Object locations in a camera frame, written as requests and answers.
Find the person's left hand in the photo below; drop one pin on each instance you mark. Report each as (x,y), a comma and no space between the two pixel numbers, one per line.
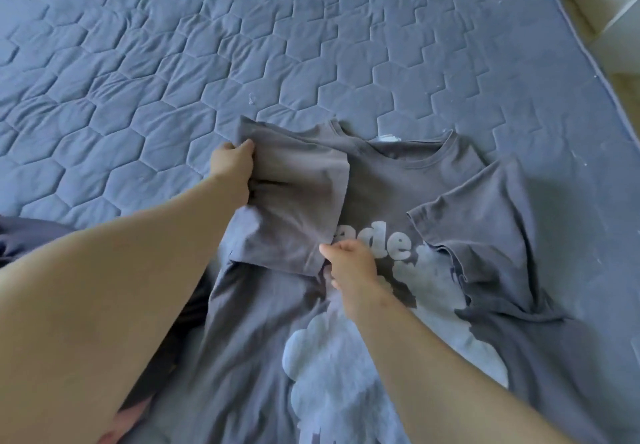
(235,169)

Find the person's right hand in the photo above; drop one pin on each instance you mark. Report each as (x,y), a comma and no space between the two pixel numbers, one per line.
(352,269)

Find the grey printed t-shirt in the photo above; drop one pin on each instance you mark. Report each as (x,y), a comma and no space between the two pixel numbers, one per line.
(300,199)

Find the blue quilted mattress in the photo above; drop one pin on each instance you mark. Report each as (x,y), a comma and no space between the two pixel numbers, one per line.
(300,39)

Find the dark purple garment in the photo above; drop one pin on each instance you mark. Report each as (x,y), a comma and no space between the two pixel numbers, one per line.
(30,239)

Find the pink pajama shirt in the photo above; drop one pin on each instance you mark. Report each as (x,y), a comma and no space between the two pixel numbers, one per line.
(120,424)

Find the person's right forearm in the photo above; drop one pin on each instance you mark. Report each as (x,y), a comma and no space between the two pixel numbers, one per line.
(440,379)

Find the person's left forearm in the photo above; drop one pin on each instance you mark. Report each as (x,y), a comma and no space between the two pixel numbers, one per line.
(110,309)

